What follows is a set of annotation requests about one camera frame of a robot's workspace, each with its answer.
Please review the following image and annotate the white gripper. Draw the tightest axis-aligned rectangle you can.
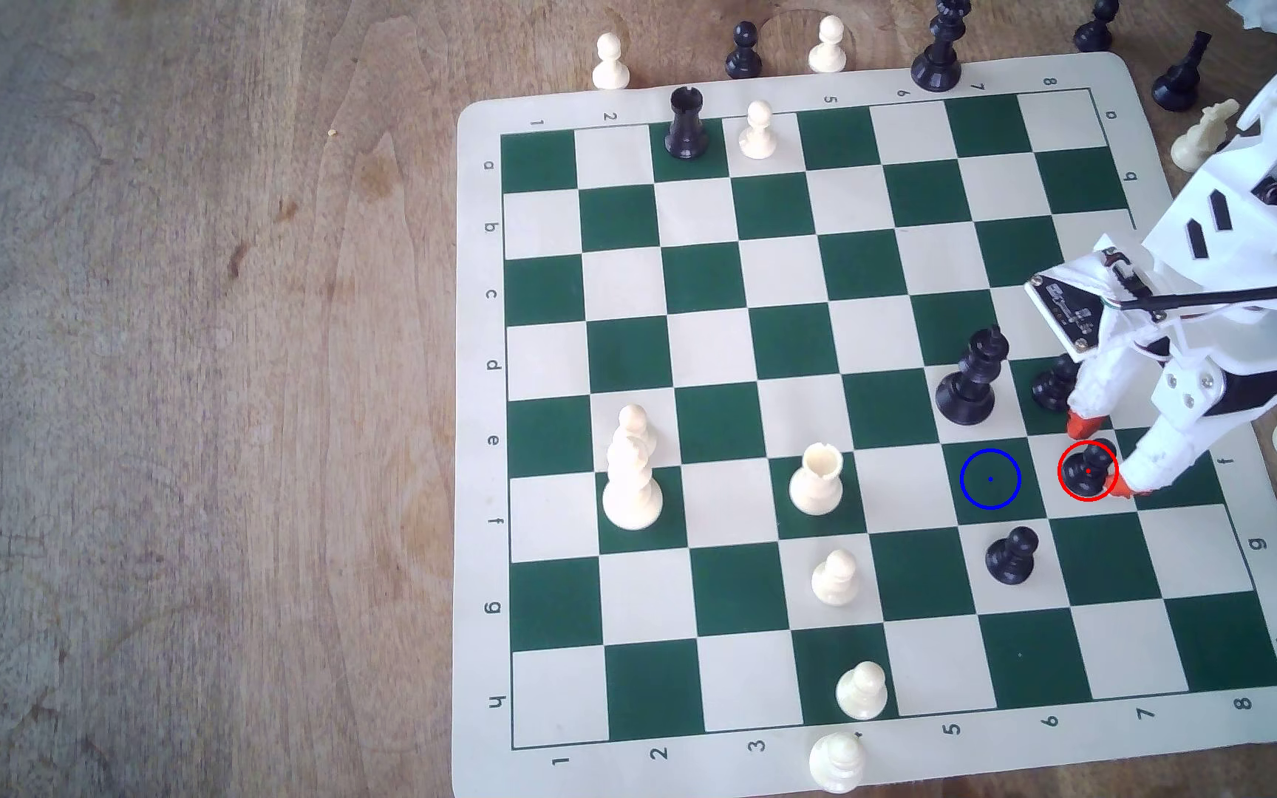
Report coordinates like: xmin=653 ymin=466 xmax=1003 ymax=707
xmin=1066 ymin=248 xmax=1277 ymax=500

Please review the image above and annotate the black chess pawn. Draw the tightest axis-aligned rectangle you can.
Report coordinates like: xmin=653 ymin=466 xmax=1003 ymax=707
xmin=985 ymin=525 xmax=1040 ymax=587
xmin=1062 ymin=439 xmax=1119 ymax=499
xmin=725 ymin=21 xmax=764 ymax=80
xmin=1032 ymin=355 xmax=1081 ymax=415
xmin=1073 ymin=0 xmax=1121 ymax=53

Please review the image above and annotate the black chess queen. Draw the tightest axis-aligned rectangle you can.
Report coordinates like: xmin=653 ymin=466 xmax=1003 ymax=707
xmin=934 ymin=324 xmax=1011 ymax=427

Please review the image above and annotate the white chess knight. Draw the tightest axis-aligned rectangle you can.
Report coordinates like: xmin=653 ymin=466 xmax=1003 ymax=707
xmin=1171 ymin=98 xmax=1241 ymax=174

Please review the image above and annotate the black chess bishop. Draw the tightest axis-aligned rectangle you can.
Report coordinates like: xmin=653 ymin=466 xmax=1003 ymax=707
xmin=1151 ymin=30 xmax=1214 ymax=112

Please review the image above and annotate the white chess pawn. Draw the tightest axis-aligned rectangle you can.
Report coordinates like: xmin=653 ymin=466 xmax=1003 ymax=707
xmin=811 ymin=550 xmax=862 ymax=607
xmin=616 ymin=404 xmax=658 ymax=458
xmin=738 ymin=100 xmax=778 ymax=161
xmin=836 ymin=661 xmax=889 ymax=722
xmin=592 ymin=33 xmax=631 ymax=91
xmin=809 ymin=731 xmax=867 ymax=795
xmin=808 ymin=14 xmax=849 ymax=75

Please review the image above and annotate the black chess king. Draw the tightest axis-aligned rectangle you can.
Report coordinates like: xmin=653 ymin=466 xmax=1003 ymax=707
xmin=911 ymin=0 xmax=973 ymax=93

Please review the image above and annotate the green and white chess mat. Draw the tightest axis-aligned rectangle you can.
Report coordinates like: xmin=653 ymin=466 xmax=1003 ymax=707
xmin=450 ymin=50 xmax=1277 ymax=794

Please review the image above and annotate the white chess king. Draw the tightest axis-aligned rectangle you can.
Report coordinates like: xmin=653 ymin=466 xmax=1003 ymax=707
xmin=602 ymin=434 xmax=664 ymax=531

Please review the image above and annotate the black chess rook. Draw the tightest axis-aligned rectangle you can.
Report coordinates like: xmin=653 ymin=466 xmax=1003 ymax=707
xmin=665 ymin=85 xmax=709 ymax=160

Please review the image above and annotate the camera circuit board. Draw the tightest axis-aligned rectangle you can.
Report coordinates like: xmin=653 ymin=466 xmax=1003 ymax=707
xmin=1025 ymin=264 xmax=1108 ymax=358

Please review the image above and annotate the black camera cable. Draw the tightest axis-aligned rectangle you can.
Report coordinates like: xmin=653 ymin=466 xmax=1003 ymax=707
xmin=1102 ymin=277 xmax=1277 ymax=321

